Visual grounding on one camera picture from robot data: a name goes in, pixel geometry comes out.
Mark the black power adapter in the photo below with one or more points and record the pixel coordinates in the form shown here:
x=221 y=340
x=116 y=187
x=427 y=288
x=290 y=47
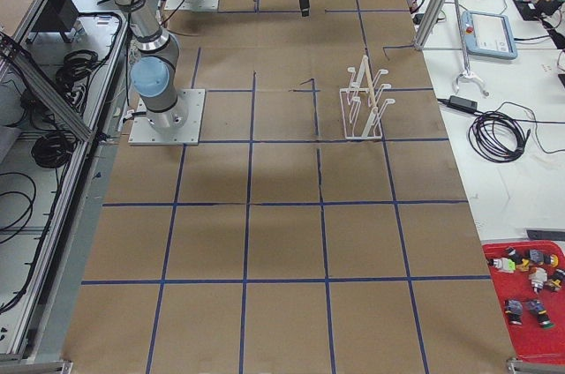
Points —
x=462 y=104

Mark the white wire cup rack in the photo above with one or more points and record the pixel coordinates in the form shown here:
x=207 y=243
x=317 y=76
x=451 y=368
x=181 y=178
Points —
x=362 y=105

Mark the metal reacher grabber tool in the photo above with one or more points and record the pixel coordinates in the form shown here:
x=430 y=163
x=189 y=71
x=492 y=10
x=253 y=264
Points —
x=467 y=75

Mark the blue teach pendant tablet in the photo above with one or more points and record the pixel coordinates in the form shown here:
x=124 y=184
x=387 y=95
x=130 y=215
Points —
x=492 y=35

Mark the red parts tray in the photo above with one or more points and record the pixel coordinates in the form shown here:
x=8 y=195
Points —
x=528 y=278

